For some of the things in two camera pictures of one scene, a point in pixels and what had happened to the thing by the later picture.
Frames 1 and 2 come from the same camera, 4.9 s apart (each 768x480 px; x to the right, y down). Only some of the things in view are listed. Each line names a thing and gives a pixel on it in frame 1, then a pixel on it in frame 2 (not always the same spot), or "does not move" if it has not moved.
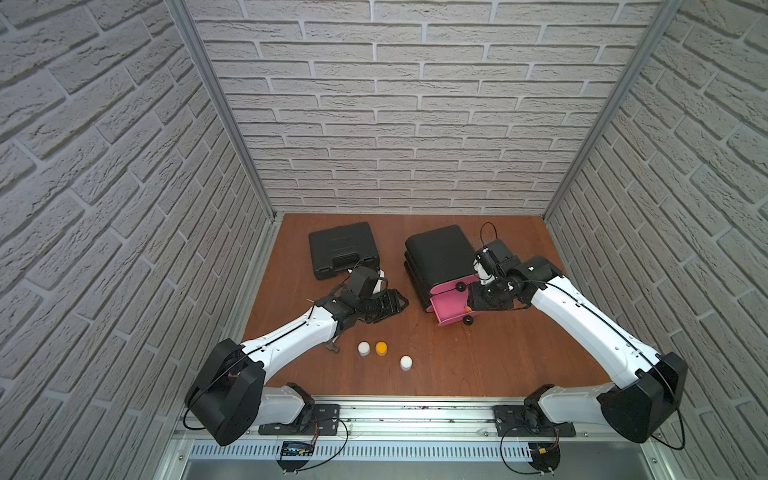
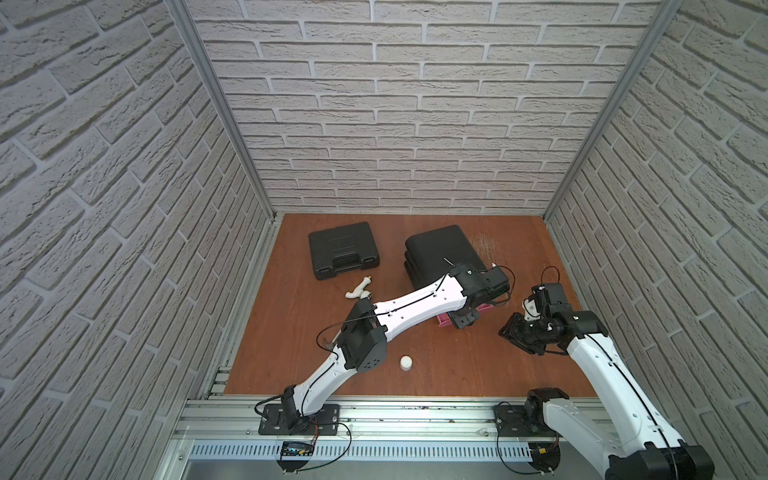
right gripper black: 475,302 to 512,333
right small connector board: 545,455 does not move
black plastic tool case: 337,251 does not move
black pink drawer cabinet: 440,266 does not move
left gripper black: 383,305 to 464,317
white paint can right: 406,363 does not move
